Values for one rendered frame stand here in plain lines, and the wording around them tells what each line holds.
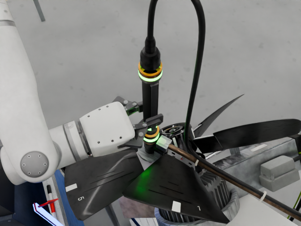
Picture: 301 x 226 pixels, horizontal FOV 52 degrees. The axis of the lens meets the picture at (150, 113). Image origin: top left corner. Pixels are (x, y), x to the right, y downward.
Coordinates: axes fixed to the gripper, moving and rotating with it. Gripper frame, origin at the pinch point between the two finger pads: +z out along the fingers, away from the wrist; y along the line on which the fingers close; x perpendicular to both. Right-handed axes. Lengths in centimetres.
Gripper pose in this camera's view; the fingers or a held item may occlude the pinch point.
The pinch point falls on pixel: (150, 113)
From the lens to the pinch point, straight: 68.2
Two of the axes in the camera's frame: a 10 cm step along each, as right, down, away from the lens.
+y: 4.0, 7.8, -4.8
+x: 0.0, -5.2, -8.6
